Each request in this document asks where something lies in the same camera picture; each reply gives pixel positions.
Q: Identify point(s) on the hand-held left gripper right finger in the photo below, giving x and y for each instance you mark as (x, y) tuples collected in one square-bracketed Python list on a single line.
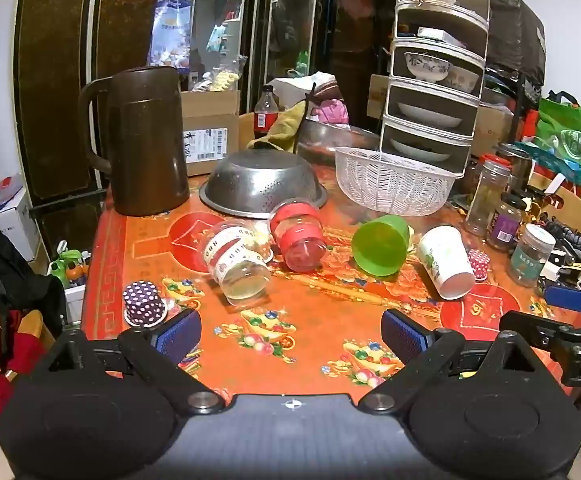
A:
[(404, 336)]

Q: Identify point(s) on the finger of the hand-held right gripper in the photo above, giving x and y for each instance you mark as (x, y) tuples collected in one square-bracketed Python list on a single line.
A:
[(570, 298), (530, 327)]

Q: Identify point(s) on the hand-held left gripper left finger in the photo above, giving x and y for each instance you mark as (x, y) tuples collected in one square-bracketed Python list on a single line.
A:
[(178, 334)]

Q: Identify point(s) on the purple polka dot small cup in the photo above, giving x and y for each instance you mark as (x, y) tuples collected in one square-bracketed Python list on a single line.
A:
[(143, 302)]

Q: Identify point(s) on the red polka dot small cup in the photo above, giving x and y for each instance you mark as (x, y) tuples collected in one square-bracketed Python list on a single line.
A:
[(479, 262)]

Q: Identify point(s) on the white paper cup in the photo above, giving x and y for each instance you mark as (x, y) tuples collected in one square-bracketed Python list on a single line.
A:
[(445, 260)]

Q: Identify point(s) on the green plastic cup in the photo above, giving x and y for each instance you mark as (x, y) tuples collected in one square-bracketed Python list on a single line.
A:
[(380, 245)]

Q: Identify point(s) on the clear glass cup white label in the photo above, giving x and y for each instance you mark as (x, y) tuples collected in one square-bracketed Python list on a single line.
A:
[(238, 260)]

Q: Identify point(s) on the clear jar white lid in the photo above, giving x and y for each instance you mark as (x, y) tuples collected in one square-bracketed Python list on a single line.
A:
[(530, 257)]

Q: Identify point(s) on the wooden chair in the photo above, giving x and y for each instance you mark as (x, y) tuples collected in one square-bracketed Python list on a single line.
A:
[(573, 207)]

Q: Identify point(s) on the dark jar purple label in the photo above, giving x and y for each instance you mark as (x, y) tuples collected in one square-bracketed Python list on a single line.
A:
[(505, 225)]

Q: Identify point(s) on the red printed tablecloth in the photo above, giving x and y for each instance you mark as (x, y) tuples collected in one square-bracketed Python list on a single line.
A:
[(310, 305)]

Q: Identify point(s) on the tall clear jar red lid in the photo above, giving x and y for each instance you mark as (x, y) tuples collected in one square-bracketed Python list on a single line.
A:
[(488, 195)]

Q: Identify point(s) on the green shopping bag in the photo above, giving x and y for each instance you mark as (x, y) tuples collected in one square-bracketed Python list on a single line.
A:
[(575, 145)]

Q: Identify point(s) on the white plastic basket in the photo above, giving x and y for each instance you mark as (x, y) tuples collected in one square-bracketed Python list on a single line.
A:
[(395, 182)]

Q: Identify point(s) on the steel colander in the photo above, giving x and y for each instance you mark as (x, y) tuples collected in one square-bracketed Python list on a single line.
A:
[(263, 182)]

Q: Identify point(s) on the white plate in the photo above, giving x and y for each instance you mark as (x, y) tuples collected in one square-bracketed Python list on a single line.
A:
[(428, 116), (415, 151)]

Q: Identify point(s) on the dark clothing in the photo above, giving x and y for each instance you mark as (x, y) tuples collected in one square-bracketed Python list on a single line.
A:
[(0, 280)]

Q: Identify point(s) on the brown plastic pitcher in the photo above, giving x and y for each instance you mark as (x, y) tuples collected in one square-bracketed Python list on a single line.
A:
[(145, 145)]

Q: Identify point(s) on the cardboard box white label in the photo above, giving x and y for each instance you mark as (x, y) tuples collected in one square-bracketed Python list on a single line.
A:
[(210, 135)]

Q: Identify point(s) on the large steel bowl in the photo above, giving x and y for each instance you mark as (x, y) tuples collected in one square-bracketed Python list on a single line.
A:
[(330, 140)]

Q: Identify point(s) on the yellow cloth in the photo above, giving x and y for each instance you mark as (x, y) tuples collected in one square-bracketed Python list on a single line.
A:
[(283, 130)]

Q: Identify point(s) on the pink cloth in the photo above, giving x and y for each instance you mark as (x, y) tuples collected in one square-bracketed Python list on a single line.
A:
[(331, 110)]

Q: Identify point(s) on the cola bottle red label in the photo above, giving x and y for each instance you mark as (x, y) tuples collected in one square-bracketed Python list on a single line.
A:
[(265, 112)]

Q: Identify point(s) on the pale ceramic bowl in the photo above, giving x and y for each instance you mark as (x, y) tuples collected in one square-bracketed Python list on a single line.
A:
[(464, 79)]

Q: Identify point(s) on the black fabric bag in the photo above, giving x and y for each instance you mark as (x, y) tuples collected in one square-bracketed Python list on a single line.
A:
[(515, 35)]

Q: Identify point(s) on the patterned ceramic bowl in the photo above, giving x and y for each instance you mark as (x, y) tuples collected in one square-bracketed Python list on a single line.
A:
[(425, 66)]

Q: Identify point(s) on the dark wooden cabinet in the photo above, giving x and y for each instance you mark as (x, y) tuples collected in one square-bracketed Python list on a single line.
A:
[(55, 85)]

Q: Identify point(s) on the snack bag blue white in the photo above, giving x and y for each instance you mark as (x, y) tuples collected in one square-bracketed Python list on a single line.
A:
[(170, 30)]

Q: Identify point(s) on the tiered clear dish rack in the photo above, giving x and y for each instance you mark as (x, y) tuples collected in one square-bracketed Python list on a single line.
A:
[(440, 10)]

